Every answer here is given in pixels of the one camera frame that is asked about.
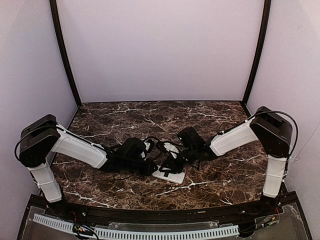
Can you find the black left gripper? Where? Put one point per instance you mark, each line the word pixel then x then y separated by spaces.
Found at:
pixel 151 167

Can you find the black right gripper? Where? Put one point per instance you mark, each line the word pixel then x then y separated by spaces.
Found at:
pixel 180 158

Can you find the white remote control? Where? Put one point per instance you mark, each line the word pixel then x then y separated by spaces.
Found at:
pixel 176 178

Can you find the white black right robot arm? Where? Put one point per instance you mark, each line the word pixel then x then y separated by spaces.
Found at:
pixel 269 135

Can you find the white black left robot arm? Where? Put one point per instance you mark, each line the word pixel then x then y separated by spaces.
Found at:
pixel 46 135

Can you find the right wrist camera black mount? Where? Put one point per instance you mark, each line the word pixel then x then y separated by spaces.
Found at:
pixel 167 147

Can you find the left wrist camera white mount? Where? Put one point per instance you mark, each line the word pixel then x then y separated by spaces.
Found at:
pixel 148 147

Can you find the black front rail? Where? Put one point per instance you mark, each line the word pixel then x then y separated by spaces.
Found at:
pixel 239 214

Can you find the white slotted cable duct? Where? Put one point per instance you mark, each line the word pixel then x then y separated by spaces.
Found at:
pixel 139 231

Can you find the black corner frame post left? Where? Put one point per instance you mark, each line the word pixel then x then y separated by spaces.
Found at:
pixel 63 52

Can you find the black corner frame post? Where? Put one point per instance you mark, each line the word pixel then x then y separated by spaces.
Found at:
pixel 258 51
pixel 63 52

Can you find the black corner frame post right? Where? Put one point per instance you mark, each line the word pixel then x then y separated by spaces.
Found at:
pixel 258 51

